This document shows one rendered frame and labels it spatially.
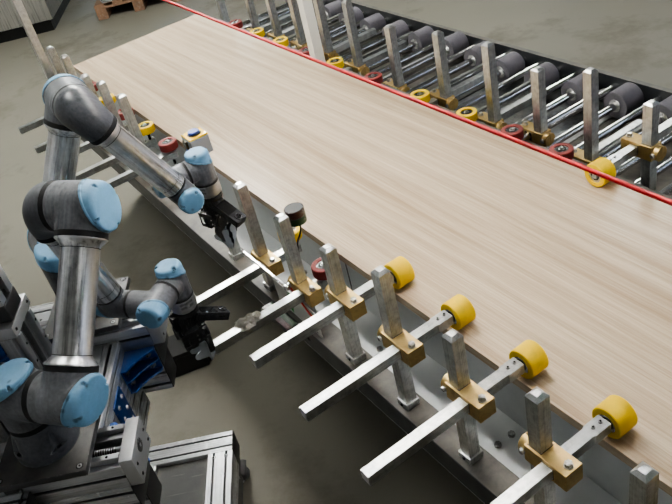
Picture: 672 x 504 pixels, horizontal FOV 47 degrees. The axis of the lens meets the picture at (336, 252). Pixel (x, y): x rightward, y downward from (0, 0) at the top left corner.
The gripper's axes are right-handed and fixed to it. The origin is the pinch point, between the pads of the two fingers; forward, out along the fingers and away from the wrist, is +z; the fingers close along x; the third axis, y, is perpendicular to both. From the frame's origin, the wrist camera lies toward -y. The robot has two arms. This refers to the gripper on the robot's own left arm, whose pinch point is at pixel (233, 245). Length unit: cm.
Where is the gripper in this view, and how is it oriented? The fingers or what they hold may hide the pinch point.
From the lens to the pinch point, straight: 255.8
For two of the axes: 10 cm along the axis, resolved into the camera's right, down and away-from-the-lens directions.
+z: 2.0, 7.9, 5.9
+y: -8.2, -2.0, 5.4
